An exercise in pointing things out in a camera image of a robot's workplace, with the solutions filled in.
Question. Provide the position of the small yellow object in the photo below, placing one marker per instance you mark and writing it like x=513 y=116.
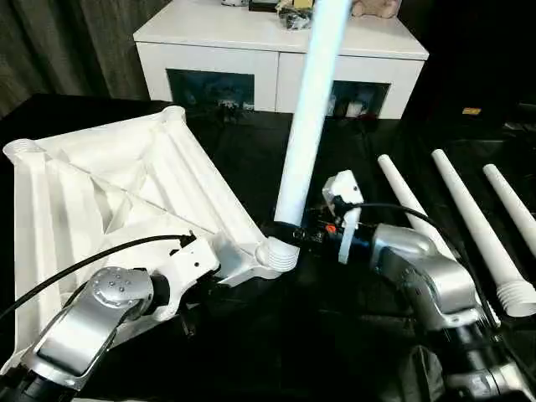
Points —
x=471 y=111

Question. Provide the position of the white plastic table top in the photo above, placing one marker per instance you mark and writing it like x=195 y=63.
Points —
x=104 y=180

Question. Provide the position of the small black box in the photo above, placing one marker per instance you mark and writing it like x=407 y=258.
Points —
x=263 y=5

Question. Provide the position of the white plastic table leg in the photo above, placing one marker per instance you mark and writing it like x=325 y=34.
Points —
x=465 y=201
x=508 y=201
x=305 y=125
x=398 y=188

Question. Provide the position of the small silver object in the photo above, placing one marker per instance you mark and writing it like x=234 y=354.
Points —
x=234 y=2

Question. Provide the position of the small white jar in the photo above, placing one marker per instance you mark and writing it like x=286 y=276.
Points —
x=354 y=109

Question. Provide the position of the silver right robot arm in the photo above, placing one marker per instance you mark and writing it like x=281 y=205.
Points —
x=419 y=259

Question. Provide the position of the black mat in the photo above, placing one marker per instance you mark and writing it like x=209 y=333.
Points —
x=293 y=335

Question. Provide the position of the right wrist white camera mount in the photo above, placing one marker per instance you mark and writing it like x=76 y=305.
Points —
x=343 y=184

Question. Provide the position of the grey curtain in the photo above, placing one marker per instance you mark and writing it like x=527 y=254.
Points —
x=63 y=50

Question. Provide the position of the white cabinet with glass doors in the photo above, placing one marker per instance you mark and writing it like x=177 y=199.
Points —
x=218 y=46

